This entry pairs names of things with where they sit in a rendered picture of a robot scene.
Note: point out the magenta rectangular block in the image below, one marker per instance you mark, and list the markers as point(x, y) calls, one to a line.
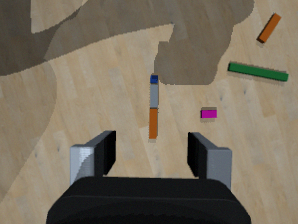
point(208, 113)

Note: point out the orange rectangular bar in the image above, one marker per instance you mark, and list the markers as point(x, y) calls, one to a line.
point(268, 28)
point(153, 124)

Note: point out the green rod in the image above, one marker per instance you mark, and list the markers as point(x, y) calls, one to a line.
point(248, 70)

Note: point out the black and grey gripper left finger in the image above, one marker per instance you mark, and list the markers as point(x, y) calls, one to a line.
point(94, 158)

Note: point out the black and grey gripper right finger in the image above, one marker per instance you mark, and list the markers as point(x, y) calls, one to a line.
point(207, 161)

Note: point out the small dark blue cube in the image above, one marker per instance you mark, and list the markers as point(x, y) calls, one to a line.
point(153, 78)

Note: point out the grey rectangular bar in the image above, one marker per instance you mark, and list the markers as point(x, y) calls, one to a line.
point(153, 95)

